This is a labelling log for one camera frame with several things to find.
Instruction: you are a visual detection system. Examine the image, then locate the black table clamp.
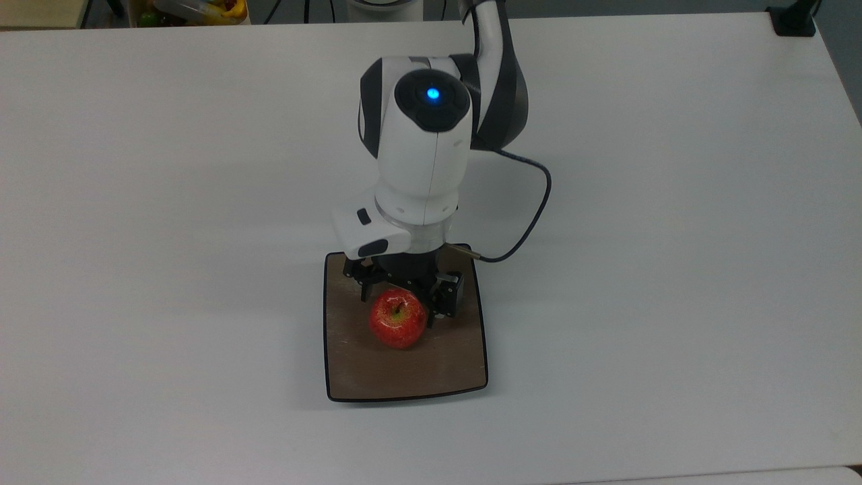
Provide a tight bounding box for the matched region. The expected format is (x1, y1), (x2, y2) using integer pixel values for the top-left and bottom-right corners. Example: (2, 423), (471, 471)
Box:
(766, 0), (821, 38)

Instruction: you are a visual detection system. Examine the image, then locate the square brown ceramic plate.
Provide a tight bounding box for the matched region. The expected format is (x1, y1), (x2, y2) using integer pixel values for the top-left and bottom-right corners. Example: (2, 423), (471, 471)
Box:
(323, 243), (489, 403)

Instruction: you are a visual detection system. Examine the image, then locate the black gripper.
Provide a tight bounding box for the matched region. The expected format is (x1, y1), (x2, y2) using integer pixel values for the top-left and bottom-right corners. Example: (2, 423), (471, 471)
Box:
(343, 247), (466, 330)

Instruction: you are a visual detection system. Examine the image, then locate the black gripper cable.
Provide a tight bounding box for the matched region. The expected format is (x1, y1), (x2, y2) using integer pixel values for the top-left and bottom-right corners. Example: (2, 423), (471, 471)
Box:
(444, 145), (554, 264)

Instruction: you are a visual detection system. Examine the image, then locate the red apple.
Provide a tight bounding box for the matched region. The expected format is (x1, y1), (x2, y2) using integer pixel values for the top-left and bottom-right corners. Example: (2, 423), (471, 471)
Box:
(368, 288), (428, 350)

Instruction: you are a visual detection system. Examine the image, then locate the beige cardboard box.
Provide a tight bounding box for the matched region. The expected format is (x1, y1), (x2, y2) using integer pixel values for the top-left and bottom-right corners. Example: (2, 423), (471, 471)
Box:
(0, 0), (92, 30)

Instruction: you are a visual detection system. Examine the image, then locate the clear container with toy fruit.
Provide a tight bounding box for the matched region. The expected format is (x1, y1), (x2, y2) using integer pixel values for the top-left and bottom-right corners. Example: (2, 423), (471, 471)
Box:
(131, 0), (249, 27)

